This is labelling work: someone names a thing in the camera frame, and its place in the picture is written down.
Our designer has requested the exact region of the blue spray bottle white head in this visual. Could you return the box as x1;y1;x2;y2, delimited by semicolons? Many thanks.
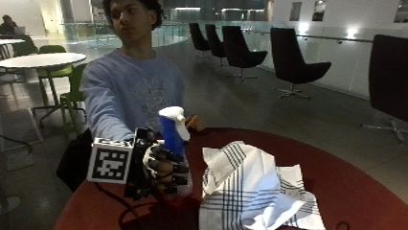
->
157;105;194;197

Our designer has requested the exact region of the white cube with black markers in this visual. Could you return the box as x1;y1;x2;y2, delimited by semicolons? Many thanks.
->
85;136;137;185

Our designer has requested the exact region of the white cloth with dark stripes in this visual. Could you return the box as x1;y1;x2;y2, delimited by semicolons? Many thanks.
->
198;140;328;230

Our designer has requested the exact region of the black seat backrest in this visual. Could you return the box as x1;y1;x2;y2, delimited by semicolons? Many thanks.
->
54;126;96;194

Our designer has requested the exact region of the person in blue sweater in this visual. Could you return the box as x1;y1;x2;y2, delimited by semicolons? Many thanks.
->
78;0;186;143

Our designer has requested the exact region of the black swivel chair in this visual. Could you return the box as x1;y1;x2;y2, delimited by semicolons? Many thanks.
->
220;25;268;81
187;22;213;59
268;27;332;101
203;23;230;68
360;34;408;144

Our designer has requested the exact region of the glass balustrade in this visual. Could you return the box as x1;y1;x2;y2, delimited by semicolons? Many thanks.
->
60;20;189;50

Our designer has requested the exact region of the large round white table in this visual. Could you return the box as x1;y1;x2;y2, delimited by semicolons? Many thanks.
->
0;52;88;128

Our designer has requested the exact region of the metal handrail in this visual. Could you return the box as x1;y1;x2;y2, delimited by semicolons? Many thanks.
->
240;29;375;44

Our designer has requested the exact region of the small round white table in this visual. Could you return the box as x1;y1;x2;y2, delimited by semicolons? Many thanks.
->
0;38;26;46

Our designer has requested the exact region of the black glove cable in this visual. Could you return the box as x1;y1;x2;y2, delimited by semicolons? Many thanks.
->
93;181;147;230

